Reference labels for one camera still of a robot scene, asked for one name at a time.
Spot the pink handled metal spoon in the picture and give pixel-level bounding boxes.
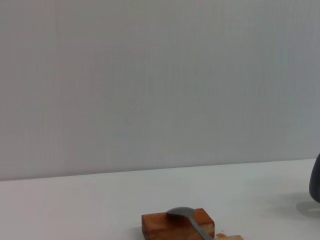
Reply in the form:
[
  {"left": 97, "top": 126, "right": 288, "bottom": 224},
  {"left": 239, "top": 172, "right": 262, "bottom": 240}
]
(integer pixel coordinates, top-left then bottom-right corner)
[{"left": 165, "top": 206, "right": 216, "bottom": 240}]

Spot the grey ceramic mug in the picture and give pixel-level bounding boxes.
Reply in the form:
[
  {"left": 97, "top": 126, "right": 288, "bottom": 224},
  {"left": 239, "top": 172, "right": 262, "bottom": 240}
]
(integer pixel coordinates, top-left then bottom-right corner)
[{"left": 308, "top": 151, "right": 320, "bottom": 204}]

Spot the reddish brown wooden block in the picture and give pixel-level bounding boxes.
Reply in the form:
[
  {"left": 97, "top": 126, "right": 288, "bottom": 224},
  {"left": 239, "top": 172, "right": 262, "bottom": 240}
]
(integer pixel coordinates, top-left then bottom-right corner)
[{"left": 141, "top": 208, "right": 216, "bottom": 240}]

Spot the light notched wooden block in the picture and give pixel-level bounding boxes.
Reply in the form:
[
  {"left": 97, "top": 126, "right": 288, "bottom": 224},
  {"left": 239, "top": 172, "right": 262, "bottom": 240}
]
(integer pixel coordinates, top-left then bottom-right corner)
[{"left": 212, "top": 234, "right": 244, "bottom": 240}]

